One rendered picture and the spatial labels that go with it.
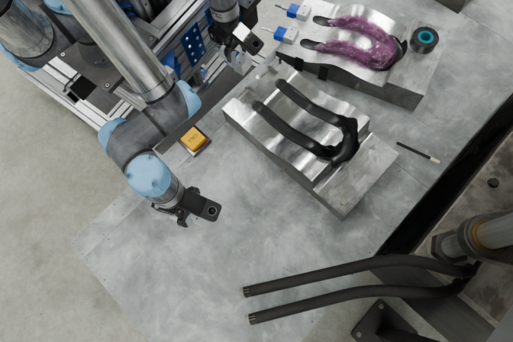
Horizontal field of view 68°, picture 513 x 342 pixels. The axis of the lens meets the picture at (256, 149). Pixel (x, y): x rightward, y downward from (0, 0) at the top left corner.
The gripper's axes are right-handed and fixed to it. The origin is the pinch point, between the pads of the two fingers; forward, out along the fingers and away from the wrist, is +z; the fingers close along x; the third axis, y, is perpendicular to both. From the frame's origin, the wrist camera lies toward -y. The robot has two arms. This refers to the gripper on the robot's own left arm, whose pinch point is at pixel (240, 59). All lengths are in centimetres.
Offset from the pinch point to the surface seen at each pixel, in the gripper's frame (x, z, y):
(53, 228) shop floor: 93, 95, 69
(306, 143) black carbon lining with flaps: 11.5, 3.6, -32.1
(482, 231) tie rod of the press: 14, -13, -78
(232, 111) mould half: 14.2, 6.0, -6.4
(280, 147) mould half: 16.0, 5.8, -25.9
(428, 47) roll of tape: -35, 1, -47
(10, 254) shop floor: 116, 95, 79
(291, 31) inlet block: -21.7, 6.9, -5.0
